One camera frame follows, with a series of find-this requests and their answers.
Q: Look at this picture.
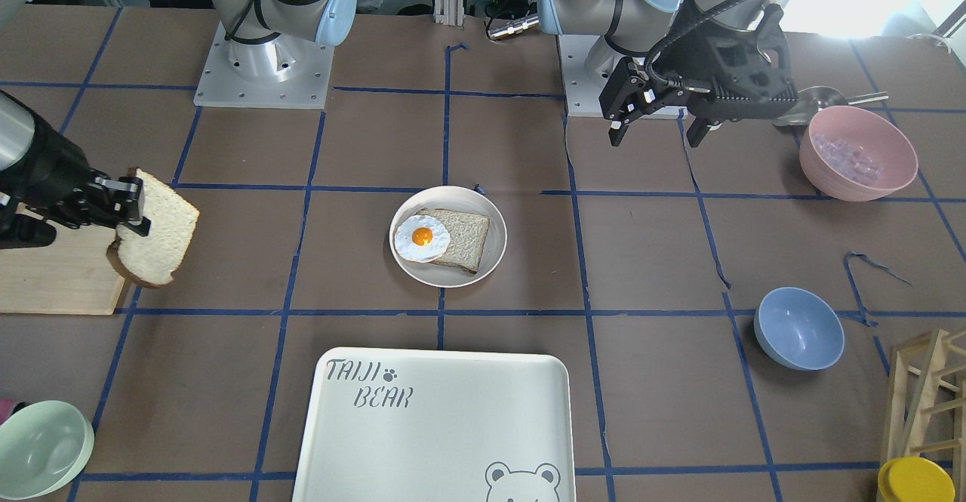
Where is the fried egg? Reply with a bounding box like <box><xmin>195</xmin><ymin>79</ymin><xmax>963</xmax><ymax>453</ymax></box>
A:
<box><xmin>391</xmin><ymin>215</ymin><xmax>451</xmax><ymax>263</ymax></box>

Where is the bread slice on plate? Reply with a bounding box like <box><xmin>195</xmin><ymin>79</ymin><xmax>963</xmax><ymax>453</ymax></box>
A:
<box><xmin>417</xmin><ymin>208</ymin><xmax>491</xmax><ymax>274</ymax></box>

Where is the cream round plate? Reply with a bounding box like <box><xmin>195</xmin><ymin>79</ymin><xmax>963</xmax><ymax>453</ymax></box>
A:
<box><xmin>387</xmin><ymin>186</ymin><xmax>508</xmax><ymax>288</ymax></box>

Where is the pink cloth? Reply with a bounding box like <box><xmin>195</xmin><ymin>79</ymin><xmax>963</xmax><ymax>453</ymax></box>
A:
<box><xmin>0</xmin><ymin>399</ymin><xmax>29</xmax><ymax>425</ymax></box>

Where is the blue bowl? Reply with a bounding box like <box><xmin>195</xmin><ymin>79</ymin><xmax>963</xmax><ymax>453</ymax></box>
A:
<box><xmin>753</xmin><ymin>288</ymin><xmax>845</xmax><ymax>371</ymax></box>

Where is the pink bowl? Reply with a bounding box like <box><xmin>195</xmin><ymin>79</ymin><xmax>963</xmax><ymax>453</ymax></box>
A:
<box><xmin>799</xmin><ymin>106</ymin><xmax>920</xmax><ymax>202</ymax></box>

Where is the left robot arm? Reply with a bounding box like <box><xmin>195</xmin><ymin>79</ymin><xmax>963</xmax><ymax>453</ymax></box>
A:
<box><xmin>536</xmin><ymin>0</ymin><xmax>799</xmax><ymax>147</ymax></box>

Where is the metal ladle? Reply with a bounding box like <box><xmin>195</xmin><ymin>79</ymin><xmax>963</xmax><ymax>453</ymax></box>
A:
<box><xmin>771</xmin><ymin>86</ymin><xmax>890</xmax><ymax>128</ymax></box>

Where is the wooden dish rack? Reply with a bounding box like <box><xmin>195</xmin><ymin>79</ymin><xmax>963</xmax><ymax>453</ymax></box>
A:
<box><xmin>879</xmin><ymin>329</ymin><xmax>964</xmax><ymax>501</ymax></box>

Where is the bread slice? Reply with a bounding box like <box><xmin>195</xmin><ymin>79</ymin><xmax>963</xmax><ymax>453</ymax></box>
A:
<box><xmin>106</xmin><ymin>166</ymin><xmax>200</xmax><ymax>288</ymax></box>
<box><xmin>417</xmin><ymin>208</ymin><xmax>491</xmax><ymax>274</ymax></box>

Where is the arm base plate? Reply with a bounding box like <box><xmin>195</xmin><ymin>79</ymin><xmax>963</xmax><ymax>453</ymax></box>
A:
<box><xmin>557</xmin><ymin>34</ymin><xmax>688</xmax><ymax>120</ymax></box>
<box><xmin>194</xmin><ymin>24</ymin><xmax>335</xmax><ymax>110</ymax></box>

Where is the green bowl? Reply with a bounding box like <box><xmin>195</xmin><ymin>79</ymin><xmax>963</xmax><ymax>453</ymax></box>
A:
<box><xmin>1</xmin><ymin>400</ymin><xmax>94</xmax><ymax>500</ymax></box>

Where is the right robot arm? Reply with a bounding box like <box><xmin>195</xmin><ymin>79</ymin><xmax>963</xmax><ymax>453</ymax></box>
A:
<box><xmin>1</xmin><ymin>91</ymin><xmax>152</xmax><ymax>250</ymax></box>

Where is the yellow cup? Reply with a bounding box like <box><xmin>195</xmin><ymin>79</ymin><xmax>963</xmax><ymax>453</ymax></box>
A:
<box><xmin>876</xmin><ymin>456</ymin><xmax>956</xmax><ymax>501</ymax></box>

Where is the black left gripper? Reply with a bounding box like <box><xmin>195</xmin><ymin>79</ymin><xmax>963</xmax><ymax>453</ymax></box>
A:
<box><xmin>599</xmin><ymin>4</ymin><xmax>799</xmax><ymax>149</ymax></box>

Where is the wooden cutting board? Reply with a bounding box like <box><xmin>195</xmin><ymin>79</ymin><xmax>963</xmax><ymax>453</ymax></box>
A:
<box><xmin>1</xmin><ymin>226</ymin><xmax>125</xmax><ymax>314</ymax></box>

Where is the cream bear serving tray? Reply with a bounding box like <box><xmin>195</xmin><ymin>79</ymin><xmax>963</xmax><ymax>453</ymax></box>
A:
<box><xmin>292</xmin><ymin>347</ymin><xmax>577</xmax><ymax>501</ymax></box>

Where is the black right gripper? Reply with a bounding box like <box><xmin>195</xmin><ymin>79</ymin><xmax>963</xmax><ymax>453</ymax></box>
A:
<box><xmin>1</xmin><ymin>128</ymin><xmax>152</xmax><ymax>250</ymax></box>

